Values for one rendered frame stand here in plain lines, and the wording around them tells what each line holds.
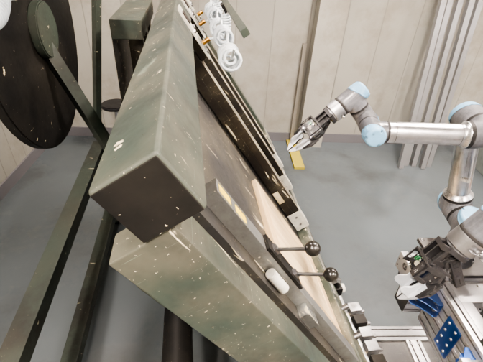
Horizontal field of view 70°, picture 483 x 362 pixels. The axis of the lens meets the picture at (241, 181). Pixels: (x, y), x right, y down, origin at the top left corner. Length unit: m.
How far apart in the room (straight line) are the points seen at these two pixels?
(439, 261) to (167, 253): 0.71
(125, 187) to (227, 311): 0.28
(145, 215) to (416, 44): 4.38
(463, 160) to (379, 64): 3.04
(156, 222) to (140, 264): 0.08
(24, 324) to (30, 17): 1.18
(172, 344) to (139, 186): 1.28
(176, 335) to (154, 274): 1.15
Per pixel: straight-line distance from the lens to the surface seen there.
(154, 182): 0.40
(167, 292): 0.54
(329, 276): 0.93
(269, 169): 1.58
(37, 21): 1.36
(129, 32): 1.89
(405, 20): 4.51
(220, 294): 0.55
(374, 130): 1.27
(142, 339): 2.52
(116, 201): 0.42
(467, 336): 1.70
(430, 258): 0.99
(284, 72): 4.27
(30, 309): 1.82
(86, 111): 1.48
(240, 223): 0.79
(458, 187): 1.70
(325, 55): 4.14
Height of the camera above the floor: 2.13
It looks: 35 degrees down
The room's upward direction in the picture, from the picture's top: 3 degrees clockwise
